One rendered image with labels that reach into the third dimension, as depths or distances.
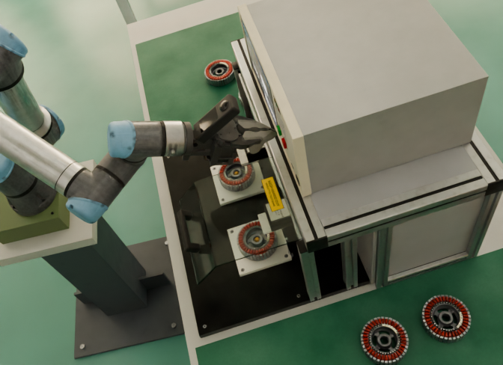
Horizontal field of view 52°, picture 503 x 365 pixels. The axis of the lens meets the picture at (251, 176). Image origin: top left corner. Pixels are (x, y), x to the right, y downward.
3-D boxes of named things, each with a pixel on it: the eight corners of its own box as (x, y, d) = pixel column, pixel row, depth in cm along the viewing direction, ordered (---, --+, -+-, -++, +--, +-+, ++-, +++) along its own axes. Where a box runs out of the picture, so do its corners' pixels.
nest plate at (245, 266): (240, 277, 143) (239, 274, 142) (227, 231, 152) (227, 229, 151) (292, 259, 143) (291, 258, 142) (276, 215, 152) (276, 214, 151)
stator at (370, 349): (395, 375, 124) (396, 371, 121) (352, 351, 128) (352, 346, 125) (415, 335, 128) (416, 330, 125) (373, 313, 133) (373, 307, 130)
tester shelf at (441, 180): (308, 253, 110) (306, 243, 107) (233, 53, 151) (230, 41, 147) (504, 190, 111) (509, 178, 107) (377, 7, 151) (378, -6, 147)
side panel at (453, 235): (376, 289, 137) (380, 229, 111) (372, 279, 138) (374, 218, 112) (477, 256, 137) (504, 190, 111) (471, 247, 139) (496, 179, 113)
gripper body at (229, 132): (227, 140, 121) (177, 141, 117) (236, 114, 115) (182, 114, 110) (235, 165, 116) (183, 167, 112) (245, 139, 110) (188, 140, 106)
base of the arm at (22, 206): (10, 221, 162) (-10, 206, 153) (13, 179, 170) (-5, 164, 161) (55, 210, 161) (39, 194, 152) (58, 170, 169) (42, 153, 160)
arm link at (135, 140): (105, 127, 110) (108, 114, 102) (157, 126, 114) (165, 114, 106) (108, 163, 109) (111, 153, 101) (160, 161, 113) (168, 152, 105)
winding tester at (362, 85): (302, 197, 113) (292, 139, 97) (251, 69, 139) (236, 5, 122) (471, 143, 114) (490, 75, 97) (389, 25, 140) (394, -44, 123)
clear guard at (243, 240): (197, 285, 118) (190, 274, 113) (179, 201, 132) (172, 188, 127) (334, 241, 118) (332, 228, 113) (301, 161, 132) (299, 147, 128)
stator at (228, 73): (223, 91, 188) (221, 84, 185) (200, 81, 193) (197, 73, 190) (242, 71, 192) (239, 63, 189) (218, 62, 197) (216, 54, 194)
